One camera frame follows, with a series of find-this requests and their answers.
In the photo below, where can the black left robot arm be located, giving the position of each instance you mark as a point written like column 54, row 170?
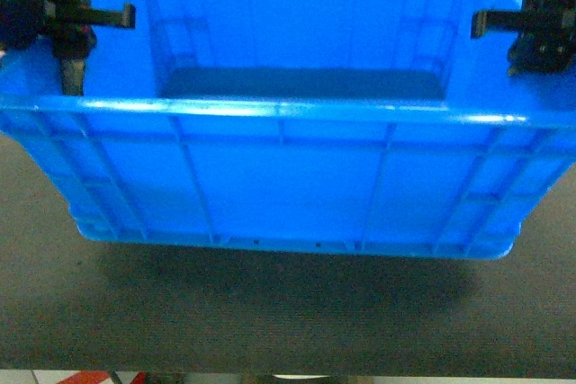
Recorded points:
column 23, row 21

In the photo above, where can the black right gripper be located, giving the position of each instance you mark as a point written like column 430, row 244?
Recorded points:
column 548, row 50

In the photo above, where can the large blue plastic crate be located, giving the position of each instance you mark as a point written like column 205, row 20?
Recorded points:
column 373, row 127

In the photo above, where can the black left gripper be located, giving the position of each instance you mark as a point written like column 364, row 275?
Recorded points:
column 73, row 38

